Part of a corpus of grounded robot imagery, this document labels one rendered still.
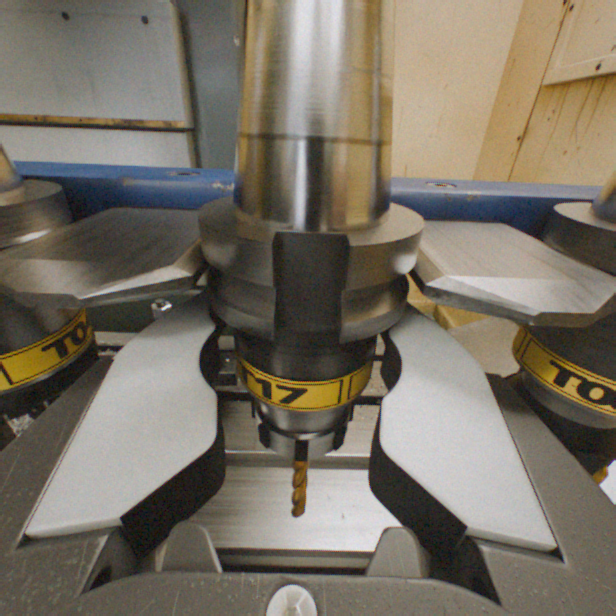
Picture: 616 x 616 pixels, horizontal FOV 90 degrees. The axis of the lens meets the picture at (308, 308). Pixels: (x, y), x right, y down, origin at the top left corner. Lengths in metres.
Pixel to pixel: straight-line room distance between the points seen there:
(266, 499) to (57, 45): 0.78
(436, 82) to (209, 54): 0.65
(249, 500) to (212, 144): 0.64
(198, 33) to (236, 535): 0.77
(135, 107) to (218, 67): 0.17
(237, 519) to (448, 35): 1.16
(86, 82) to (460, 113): 0.93
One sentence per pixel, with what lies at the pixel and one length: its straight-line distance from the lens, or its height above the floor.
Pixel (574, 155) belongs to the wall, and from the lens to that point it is 0.88.
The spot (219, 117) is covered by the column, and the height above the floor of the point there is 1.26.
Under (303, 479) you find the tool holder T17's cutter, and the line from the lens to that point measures 0.17.
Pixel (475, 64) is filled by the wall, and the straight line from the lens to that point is 1.18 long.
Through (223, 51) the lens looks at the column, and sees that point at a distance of 0.75.
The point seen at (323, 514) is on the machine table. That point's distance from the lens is 0.38.
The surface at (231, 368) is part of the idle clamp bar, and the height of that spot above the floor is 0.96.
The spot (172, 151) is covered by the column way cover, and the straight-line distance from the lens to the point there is 0.73.
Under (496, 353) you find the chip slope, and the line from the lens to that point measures 0.84.
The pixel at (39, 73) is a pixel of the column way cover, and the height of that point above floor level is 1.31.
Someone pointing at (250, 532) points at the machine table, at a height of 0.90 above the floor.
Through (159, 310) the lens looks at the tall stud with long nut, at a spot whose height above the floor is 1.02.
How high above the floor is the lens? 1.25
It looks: 30 degrees down
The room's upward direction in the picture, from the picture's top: 3 degrees clockwise
